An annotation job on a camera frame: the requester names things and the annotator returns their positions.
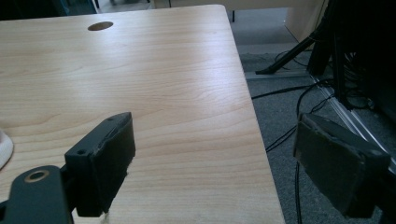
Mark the black tripod stand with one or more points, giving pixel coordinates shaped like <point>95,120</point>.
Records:
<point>311,43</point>

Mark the aluminium floor rail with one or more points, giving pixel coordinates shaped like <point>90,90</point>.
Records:
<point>351,118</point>

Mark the white cloth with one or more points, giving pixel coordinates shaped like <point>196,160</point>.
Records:
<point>4,151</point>

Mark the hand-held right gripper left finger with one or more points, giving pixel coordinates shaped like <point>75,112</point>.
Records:
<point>102,161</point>

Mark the light wooden cabinet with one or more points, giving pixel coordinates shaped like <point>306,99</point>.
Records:
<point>306,18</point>

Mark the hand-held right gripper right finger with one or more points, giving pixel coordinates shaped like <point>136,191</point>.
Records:
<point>336,168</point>

